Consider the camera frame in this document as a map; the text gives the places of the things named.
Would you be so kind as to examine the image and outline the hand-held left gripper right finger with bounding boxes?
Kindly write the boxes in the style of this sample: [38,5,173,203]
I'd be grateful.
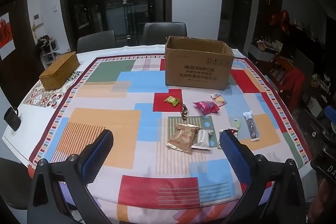
[219,130,307,224]

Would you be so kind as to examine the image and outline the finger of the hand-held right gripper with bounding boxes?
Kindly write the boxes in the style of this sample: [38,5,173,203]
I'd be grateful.
[308,119,336,146]
[324,105,336,125]

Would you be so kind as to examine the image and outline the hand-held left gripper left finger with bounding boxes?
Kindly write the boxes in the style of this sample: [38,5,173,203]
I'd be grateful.
[27,129,114,224]

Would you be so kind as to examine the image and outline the white yellow snack packet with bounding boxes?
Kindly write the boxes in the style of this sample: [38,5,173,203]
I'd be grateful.
[210,93,227,106]

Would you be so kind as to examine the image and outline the green yellow candy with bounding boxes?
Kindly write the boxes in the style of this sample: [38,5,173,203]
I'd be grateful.
[164,96,180,106]

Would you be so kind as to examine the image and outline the brown cardboard box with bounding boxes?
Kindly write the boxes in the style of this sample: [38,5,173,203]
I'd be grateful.
[165,35,235,90]

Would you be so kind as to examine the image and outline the person's right hand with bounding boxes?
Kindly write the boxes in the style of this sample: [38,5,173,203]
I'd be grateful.
[314,181,336,216]

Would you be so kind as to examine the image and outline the long dark snack packet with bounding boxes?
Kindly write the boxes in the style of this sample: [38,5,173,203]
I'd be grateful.
[243,111,261,141]

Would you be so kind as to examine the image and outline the silver snack packet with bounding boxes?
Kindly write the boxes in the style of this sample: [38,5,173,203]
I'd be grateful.
[191,129,214,151]

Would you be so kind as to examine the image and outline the red garment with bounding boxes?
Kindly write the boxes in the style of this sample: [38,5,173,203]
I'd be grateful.
[282,68,306,111]

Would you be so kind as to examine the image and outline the orange brown snack packet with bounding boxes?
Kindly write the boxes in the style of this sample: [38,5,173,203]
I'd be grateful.
[166,123,200,154]

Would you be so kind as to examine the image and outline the grey upholstered chair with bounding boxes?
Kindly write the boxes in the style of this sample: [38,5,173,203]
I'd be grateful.
[142,22,188,46]
[293,49,315,80]
[77,30,117,53]

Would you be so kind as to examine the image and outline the pink snack packet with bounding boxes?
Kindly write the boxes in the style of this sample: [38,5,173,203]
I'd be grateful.
[193,101,220,115]

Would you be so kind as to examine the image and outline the colourful geometric tablecloth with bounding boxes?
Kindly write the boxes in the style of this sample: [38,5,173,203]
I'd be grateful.
[22,52,313,224]

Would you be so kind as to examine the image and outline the brown wooden chair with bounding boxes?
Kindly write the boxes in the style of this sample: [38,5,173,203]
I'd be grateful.
[265,52,297,98]

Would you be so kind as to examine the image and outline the gold brown wrapped candy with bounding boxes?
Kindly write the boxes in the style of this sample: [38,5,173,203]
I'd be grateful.
[180,104,189,121]

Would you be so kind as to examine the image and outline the floral patterned cloth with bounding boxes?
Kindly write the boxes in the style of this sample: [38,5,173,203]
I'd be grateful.
[23,69,82,109]

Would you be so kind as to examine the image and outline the dark chair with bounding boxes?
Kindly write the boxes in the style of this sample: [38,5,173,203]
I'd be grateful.
[0,157,33,210]

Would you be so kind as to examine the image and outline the woven rattan lidded box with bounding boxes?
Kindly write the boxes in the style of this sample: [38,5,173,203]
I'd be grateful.
[39,51,80,90]

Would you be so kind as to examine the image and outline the white low cabinet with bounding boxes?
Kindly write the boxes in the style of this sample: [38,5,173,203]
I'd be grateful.
[248,40,283,62]

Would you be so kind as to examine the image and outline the red foil balloons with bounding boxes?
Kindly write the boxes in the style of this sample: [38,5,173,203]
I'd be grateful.
[272,11,290,35]

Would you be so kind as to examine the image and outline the white storage shelf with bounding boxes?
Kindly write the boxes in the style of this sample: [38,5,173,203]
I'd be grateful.
[37,35,61,68]

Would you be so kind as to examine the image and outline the red white wall poster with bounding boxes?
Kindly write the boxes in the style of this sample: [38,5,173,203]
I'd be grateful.
[0,13,15,60]

